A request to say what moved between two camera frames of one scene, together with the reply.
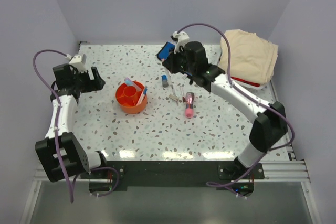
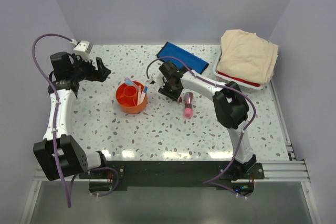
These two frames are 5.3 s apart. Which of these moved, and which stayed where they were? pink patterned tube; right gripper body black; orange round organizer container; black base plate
Moved: right gripper body black
Stayed: pink patterned tube; orange round organizer container; black base plate
